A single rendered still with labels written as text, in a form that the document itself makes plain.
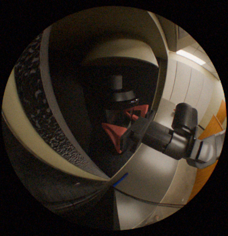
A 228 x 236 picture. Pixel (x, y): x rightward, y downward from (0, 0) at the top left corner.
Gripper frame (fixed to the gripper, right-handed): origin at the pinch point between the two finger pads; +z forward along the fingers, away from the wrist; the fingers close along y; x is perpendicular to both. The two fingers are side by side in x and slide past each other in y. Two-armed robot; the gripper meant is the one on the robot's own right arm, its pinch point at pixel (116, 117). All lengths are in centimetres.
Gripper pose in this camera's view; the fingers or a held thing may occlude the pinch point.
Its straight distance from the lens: 20.1
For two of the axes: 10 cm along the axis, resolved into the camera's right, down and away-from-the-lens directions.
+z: -7.5, -3.6, 5.5
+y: -6.6, 4.8, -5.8
